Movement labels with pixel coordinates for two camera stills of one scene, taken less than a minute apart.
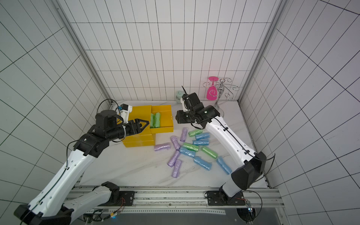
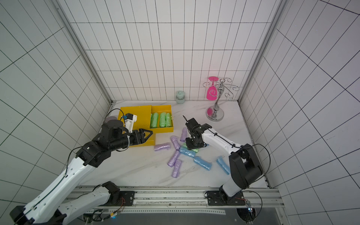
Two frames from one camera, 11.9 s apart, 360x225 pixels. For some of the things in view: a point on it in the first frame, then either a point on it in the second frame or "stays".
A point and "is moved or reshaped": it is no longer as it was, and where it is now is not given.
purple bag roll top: x=183 y=136 stays
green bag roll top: x=193 y=133 is moved or reshaped
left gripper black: x=138 y=125 to x=142 y=139
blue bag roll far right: x=221 y=163 stays
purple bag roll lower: x=173 y=159 stays
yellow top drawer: x=166 y=120 stays
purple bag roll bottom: x=176 y=168 stays
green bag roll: x=209 y=152 to x=162 y=119
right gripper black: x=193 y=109 to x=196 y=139
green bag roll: x=191 y=146 stays
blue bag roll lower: x=205 y=164 stays
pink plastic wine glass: x=212 y=93 stays
